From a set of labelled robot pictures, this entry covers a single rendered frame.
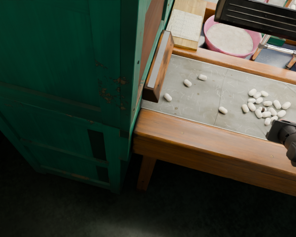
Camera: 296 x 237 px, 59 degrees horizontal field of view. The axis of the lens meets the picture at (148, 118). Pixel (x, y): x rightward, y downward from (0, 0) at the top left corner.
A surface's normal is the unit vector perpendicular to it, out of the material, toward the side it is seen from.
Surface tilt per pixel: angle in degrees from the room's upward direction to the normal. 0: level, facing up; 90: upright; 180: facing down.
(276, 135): 50
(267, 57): 0
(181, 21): 0
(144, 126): 0
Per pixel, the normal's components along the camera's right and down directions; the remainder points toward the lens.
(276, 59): 0.09, -0.50
